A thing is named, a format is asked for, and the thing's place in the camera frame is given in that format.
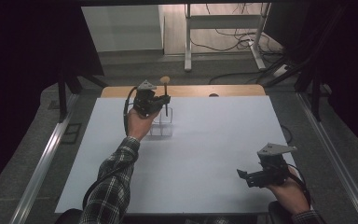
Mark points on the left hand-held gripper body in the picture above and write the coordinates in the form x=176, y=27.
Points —
x=146, y=99

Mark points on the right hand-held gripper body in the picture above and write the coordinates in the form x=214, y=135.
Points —
x=273, y=165

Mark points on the clear plastic organizer box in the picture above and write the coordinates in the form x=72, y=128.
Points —
x=163, y=126

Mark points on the person's left hand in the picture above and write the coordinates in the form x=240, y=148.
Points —
x=138, y=124

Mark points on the person's right hand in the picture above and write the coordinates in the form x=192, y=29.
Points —
x=287, y=194

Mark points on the wooden table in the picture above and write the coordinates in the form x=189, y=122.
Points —
x=192, y=90

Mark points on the white table cover sheet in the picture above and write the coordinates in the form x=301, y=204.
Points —
x=205, y=155

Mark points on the white cabinet panel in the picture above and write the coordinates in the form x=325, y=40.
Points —
x=121, y=28

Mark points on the black metal stand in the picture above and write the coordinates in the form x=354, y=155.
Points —
x=315, y=90
x=65, y=90

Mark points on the white power strip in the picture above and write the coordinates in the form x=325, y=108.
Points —
x=281, y=70

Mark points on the person's left leg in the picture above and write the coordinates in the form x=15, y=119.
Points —
x=70, y=216

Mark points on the white metal desk frame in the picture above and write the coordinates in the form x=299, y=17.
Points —
x=188, y=40

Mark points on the aluminium rail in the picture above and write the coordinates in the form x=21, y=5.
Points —
x=338, y=161
x=40, y=168

